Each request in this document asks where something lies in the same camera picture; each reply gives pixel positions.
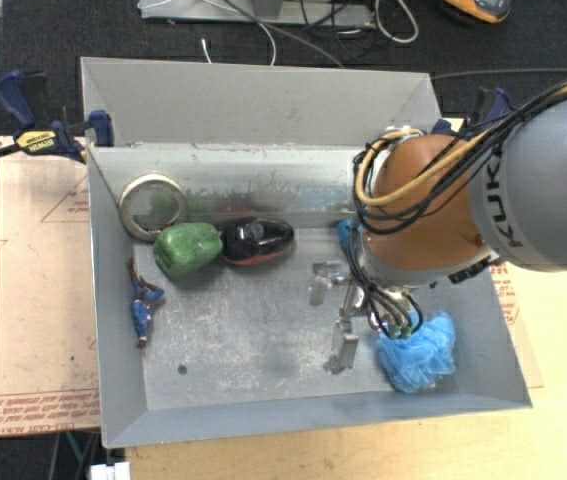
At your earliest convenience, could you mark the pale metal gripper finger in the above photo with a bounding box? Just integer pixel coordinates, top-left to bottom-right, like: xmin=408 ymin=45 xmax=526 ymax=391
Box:
xmin=323 ymin=308 xmax=360 ymax=376
xmin=308 ymin=261 xmax=352 ymax=308

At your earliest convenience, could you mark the blue plastic object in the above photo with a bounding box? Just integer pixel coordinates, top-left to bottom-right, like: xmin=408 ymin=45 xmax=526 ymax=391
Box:
xmin=337 ymin=218 xmax=364 ymax=260

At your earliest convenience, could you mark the blue mesh bath sponge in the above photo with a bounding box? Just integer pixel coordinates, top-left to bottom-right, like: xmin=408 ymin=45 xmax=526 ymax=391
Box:
xmin=374 ymin=309 xmax=458 ymax=395

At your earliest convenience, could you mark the black and red computer mouse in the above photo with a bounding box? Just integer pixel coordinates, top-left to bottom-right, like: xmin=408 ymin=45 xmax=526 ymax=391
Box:
xmin=219 ymin=217 xmax=296 ymax=268

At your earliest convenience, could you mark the grey metal bin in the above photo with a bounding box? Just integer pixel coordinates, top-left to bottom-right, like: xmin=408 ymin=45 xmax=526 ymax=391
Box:
xmin=80 ymin=56 xmax=534 ymax=449

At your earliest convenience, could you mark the green toy pepper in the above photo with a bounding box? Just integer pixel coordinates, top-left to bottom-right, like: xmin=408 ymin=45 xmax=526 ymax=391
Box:
xmin=152 ymin=221 xmax=225 ymax=280

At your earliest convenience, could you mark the blue toy figure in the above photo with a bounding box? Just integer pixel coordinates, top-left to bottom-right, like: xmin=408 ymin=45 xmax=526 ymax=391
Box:
xmin=126 ymin=257 xmax=166 ymax=350

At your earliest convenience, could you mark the brown cardboard board red print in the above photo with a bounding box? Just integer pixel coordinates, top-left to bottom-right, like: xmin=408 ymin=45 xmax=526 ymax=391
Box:
xmin=0 ymin=135 xmax=545 ymax=439

